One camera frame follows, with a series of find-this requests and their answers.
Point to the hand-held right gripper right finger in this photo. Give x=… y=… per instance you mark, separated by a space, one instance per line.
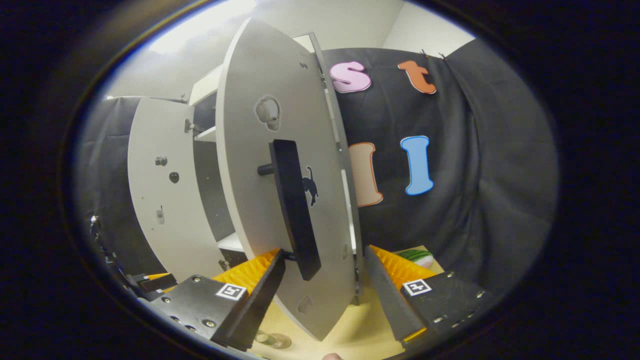
x=387 y=305

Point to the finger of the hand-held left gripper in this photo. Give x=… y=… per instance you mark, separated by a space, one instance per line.
x=152 y=283

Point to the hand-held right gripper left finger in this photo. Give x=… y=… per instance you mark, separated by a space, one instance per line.
x=260 y=305

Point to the round brown coaster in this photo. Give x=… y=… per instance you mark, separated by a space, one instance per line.
x=280 y=341

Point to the white cabinet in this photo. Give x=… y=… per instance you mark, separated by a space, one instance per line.
x=210 y=175

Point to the white door black cat sticker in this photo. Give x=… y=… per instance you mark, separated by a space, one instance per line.
x=250 y=175

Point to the metal door hinge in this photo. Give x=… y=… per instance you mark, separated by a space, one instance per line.
x=191 y=126
x=224 y=264

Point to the white cabinet shelf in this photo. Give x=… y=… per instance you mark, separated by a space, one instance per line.
x=231 y=243
x=207 y=134

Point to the green striped white object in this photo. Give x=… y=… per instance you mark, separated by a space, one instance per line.
x=417 y=257

